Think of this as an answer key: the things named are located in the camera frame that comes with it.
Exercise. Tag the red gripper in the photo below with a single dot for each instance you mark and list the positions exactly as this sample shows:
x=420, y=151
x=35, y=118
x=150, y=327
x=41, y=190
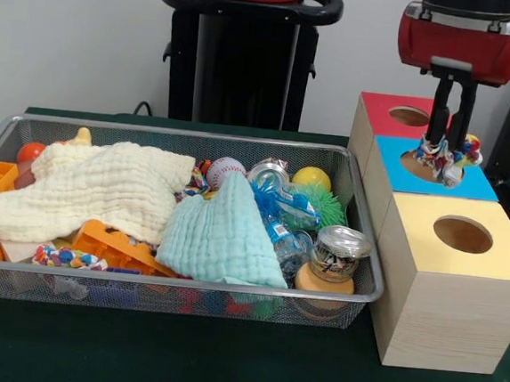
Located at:
x=429, y=41

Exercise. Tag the wooden three-hole box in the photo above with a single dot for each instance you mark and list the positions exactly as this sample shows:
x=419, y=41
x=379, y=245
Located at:
x=450, y=306

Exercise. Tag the silver mesh bin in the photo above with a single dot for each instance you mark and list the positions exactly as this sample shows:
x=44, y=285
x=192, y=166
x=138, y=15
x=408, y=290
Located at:
x=228, y=298

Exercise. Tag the yellow ball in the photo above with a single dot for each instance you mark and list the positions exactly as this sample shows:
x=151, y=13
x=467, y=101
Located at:
x=312, y=178

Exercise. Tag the green spiky ball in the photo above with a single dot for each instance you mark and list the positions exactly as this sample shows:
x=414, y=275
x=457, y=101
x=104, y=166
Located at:
x=320, y=205

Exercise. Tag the crushed drink can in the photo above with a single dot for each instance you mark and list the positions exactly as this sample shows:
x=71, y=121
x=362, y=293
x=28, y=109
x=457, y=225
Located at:
x=341, y=252

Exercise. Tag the white baseball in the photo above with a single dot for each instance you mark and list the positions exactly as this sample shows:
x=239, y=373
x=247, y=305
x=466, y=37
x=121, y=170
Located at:
x=225, y=172

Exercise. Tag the mint green muslin cloth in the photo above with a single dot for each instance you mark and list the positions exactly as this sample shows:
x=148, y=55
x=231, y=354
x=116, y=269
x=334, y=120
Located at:
x=224, y=237

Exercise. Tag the orange plastic toy block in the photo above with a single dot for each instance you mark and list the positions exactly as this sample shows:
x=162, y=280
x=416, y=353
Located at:
x=111, y=245

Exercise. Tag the dark green table cloth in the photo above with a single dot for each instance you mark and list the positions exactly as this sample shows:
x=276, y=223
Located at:
x=178, y=358

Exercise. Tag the cream muslin cloth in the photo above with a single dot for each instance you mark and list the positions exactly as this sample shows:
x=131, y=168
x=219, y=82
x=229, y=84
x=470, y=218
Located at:
x=81, y=185

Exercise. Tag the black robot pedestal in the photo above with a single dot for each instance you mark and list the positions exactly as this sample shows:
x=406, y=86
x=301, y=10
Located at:
x=239, y=64

